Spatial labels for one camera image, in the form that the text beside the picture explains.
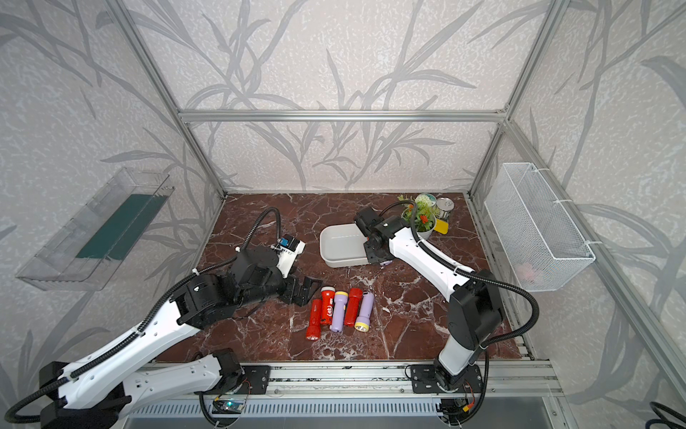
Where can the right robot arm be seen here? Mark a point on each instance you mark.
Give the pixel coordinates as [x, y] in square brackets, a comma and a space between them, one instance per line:
[475, 308]

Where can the green circuit board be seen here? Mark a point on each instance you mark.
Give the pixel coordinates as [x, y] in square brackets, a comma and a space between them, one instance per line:
[228, 407]

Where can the red flashlight white head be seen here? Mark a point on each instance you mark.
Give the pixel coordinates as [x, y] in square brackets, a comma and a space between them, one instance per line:
[328, 294]

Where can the metal tin can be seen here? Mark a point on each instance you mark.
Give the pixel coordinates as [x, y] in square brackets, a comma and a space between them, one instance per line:
[445, 207]

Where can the black cable corner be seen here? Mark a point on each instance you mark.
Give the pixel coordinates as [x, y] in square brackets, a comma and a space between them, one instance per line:
[665, 416]

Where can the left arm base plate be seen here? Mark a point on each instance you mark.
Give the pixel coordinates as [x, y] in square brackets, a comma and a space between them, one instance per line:
[255, 380]

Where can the yellow small object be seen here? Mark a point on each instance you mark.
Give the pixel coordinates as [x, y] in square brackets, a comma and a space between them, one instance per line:
[441, 227]

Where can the all-red flashlight far left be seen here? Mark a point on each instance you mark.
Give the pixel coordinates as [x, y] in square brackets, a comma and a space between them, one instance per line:
[313, 332]

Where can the all-red flashlight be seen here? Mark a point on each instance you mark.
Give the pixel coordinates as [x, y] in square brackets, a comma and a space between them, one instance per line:
[313, 332]
[355, 297]

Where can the all-red flashlight middle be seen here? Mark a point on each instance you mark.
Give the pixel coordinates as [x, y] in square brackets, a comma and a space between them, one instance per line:
[355, 297]

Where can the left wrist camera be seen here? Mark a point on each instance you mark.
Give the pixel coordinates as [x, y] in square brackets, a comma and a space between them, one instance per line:
[288, 248]

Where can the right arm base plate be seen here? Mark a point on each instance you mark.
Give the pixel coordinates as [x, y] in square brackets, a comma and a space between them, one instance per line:
[432, 379]

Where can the white potted flower plant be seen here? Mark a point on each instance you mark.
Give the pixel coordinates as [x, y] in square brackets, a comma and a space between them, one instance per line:
[426, 215]

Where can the white plastic storage box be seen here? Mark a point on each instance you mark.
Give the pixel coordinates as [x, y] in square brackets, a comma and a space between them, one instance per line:
[343, 246]

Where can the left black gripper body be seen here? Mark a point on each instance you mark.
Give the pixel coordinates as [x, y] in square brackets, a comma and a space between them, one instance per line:
[273, 285]

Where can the clear plastic wall shelf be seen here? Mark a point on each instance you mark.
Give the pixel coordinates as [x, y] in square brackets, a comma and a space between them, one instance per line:
[88, 250]

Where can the white wire mesh basket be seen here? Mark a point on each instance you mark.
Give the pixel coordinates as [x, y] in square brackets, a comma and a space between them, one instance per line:
[543, 245]

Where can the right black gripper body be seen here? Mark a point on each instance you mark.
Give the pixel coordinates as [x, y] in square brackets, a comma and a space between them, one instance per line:
[371, 256]

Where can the purple flashlight yellow head down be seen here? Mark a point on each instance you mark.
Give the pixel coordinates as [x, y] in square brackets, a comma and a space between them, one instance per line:
[362, 323]

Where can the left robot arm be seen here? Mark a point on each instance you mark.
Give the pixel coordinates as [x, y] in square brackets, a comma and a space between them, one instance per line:
[107, 385]

